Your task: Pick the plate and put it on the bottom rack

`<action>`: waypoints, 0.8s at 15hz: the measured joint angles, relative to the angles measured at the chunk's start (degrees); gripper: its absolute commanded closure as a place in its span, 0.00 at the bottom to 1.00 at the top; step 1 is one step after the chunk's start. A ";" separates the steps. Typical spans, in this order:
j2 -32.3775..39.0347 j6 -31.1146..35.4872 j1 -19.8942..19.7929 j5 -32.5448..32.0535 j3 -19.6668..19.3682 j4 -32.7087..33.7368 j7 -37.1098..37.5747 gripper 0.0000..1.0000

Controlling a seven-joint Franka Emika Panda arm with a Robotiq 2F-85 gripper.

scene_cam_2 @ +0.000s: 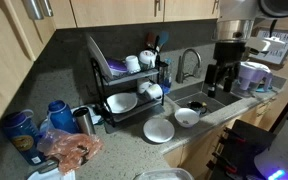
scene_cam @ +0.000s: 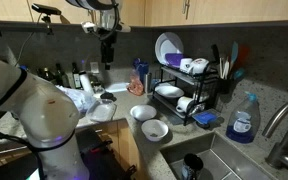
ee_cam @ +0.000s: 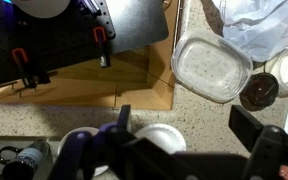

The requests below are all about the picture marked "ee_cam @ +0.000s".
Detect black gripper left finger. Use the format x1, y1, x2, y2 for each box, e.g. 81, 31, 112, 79
47, 104, 198, 180

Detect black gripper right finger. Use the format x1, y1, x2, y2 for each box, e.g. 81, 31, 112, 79
228, 105, 288, 180

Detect small white glass plate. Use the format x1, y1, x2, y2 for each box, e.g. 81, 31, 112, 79
135, 124, 186, 154

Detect white ceramic bowl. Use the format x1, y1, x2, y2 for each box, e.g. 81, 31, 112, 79
57, 126, 110, 178

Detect dark brown round lid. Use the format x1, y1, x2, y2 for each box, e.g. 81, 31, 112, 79
240, 73, 279, 111

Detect wooden lower cabinet drawers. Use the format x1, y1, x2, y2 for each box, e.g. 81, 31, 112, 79
0, 0, 179, 109

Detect clear plastic food container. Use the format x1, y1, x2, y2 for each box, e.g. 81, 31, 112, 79
171, 30, 253, 103

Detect crinkled clear plastic bag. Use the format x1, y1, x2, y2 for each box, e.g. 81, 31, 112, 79
212, 0, 288, 62

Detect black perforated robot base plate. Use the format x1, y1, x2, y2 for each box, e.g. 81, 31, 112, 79
0, 0, 169, 88

